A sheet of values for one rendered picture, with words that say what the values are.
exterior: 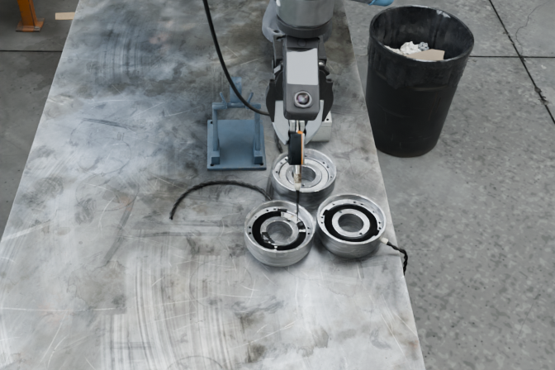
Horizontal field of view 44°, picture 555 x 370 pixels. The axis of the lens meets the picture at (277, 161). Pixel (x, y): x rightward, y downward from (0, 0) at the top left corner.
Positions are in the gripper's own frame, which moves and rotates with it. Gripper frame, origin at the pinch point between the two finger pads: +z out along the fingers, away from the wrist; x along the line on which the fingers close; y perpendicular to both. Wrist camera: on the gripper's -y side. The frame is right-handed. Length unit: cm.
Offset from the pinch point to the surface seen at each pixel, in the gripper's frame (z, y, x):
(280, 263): 11.4, -14.0, 2.8
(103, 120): 13.2, 21.3, 32.4
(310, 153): 9.9, 7.9, -3.8
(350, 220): 12.0, -5.5, -8.8
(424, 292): 93, 40, -46
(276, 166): 10.3, 5.3, 2.2
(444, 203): 94, 75, -61
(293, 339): 13.1, -25.7, 1.8
